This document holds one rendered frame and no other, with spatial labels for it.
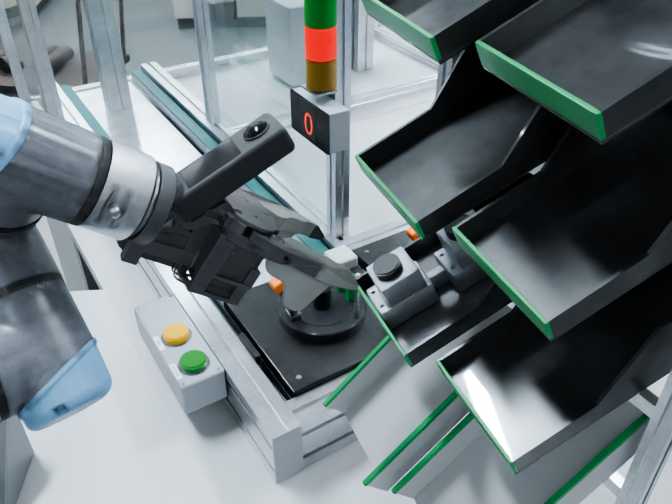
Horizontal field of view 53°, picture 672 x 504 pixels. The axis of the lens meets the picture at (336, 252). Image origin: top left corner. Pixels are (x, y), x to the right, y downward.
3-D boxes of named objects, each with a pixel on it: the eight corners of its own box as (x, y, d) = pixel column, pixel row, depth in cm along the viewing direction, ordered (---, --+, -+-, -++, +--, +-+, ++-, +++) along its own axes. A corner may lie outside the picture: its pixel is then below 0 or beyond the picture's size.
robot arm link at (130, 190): (106, 123, 55) (119, 166, 49) (157, 145, 58) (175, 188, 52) (68, 197, 58) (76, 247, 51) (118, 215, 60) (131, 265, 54)
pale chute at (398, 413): (387, 492, 80) (363, 485, 77) (344, 412, 90) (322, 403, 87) (558, 326, 74) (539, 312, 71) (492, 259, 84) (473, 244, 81)
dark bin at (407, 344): (411, 368, 69) (386, 328, 64) (359, 292, 79) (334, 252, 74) (638, 220, 69) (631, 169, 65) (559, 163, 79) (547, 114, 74)
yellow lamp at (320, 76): (316, 95, 106) (315, 65, 103) (300, 84, 109) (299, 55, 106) (342, 88, 108) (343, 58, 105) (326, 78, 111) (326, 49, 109)
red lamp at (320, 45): (315, 64, 103) (314, 32, 100) (299, 54, 106) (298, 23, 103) (343, 58, 105) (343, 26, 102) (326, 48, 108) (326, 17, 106)
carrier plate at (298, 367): (293, 401, 96) (293, 391, 95) (223, 307, 112) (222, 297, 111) (426, 339, 106) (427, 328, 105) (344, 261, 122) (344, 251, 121)
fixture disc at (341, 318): (306, 356, 100) (305, 347, 99) (263, 304, 110) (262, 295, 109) (382, 322, 106) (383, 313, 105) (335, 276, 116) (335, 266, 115)
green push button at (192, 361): (187, 381, 99) (185, 372, 97) (177, 364, 101) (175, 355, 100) (212, 370, 100) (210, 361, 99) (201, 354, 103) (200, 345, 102)
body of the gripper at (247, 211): (224, 264, 68) (109, 225, 61) (267, 194, 65) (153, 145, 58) (244, 310, 62) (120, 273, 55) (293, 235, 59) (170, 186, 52)
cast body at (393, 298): (390, 331, 73) (367, 292, 68) (374, 305, 76) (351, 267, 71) (457, 290, 72) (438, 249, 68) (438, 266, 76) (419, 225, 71)
